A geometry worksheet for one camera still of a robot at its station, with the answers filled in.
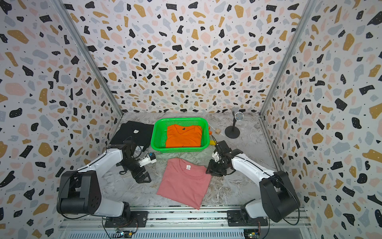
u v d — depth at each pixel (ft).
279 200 1.39
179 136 3.45
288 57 2.90
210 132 3.48
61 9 2.27
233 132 3.60
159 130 3.40
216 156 2.72
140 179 2.42
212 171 2.45
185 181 2.81
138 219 2.40
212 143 3.28
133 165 2.41
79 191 1.40
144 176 2.46
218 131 3.58
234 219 2.40
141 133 3.51
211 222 2.40
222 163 2.13
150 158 2.56
